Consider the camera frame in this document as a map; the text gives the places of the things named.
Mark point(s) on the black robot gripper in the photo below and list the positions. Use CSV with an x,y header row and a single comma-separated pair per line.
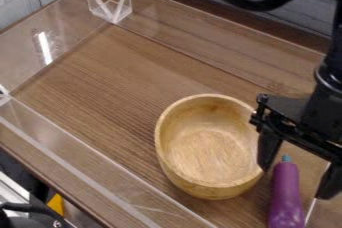
x,y
309,122

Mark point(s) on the purple toy eggplant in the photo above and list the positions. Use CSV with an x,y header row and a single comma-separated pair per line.
x,y
286,210

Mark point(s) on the brown wooden bowl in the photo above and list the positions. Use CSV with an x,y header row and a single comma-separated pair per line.
x,y
206,146

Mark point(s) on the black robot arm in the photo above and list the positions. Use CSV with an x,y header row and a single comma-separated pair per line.
x,y
332,61

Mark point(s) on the clear acrylic tray walls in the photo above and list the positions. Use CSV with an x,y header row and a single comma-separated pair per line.
x,y
91,68

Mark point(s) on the black device with yellow label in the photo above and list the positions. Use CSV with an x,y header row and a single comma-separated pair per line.
x,y
23,211

